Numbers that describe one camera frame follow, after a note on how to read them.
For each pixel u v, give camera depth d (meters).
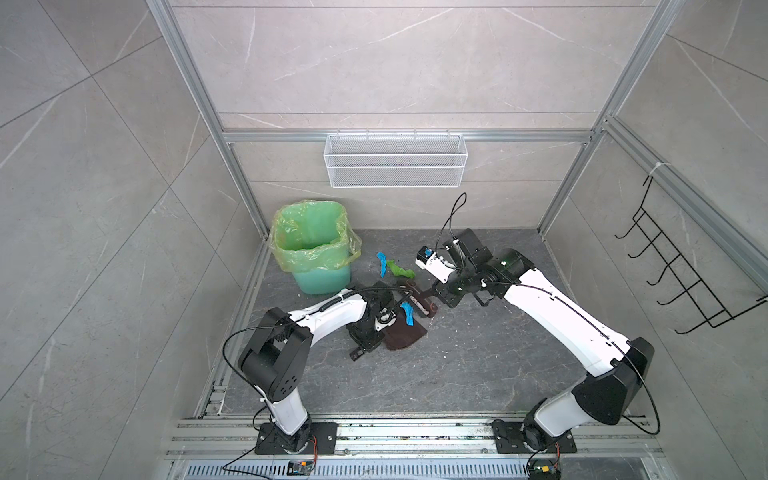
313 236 1.02
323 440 0.73
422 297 0.82
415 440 0.75
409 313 0.94
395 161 1.01
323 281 0.95
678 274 0.68
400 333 0.93
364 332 0.75
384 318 0.79
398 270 1.05
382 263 1.07
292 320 0.49
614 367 0.41
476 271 0.55
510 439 0.73
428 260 0.66
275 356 0.46
